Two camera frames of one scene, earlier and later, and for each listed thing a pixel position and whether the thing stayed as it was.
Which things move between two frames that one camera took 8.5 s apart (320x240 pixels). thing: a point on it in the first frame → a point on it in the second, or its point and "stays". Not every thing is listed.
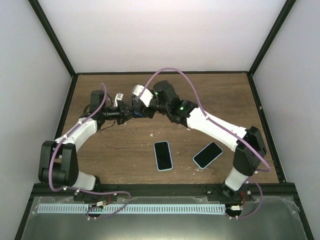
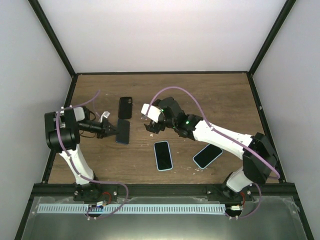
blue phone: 138,114 → 123,127
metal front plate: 281,222 stays
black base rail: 107,192 stays
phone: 163,155 stays
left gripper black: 123,110 → 105,127
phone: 207,155 stays
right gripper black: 146,113 → 154,128
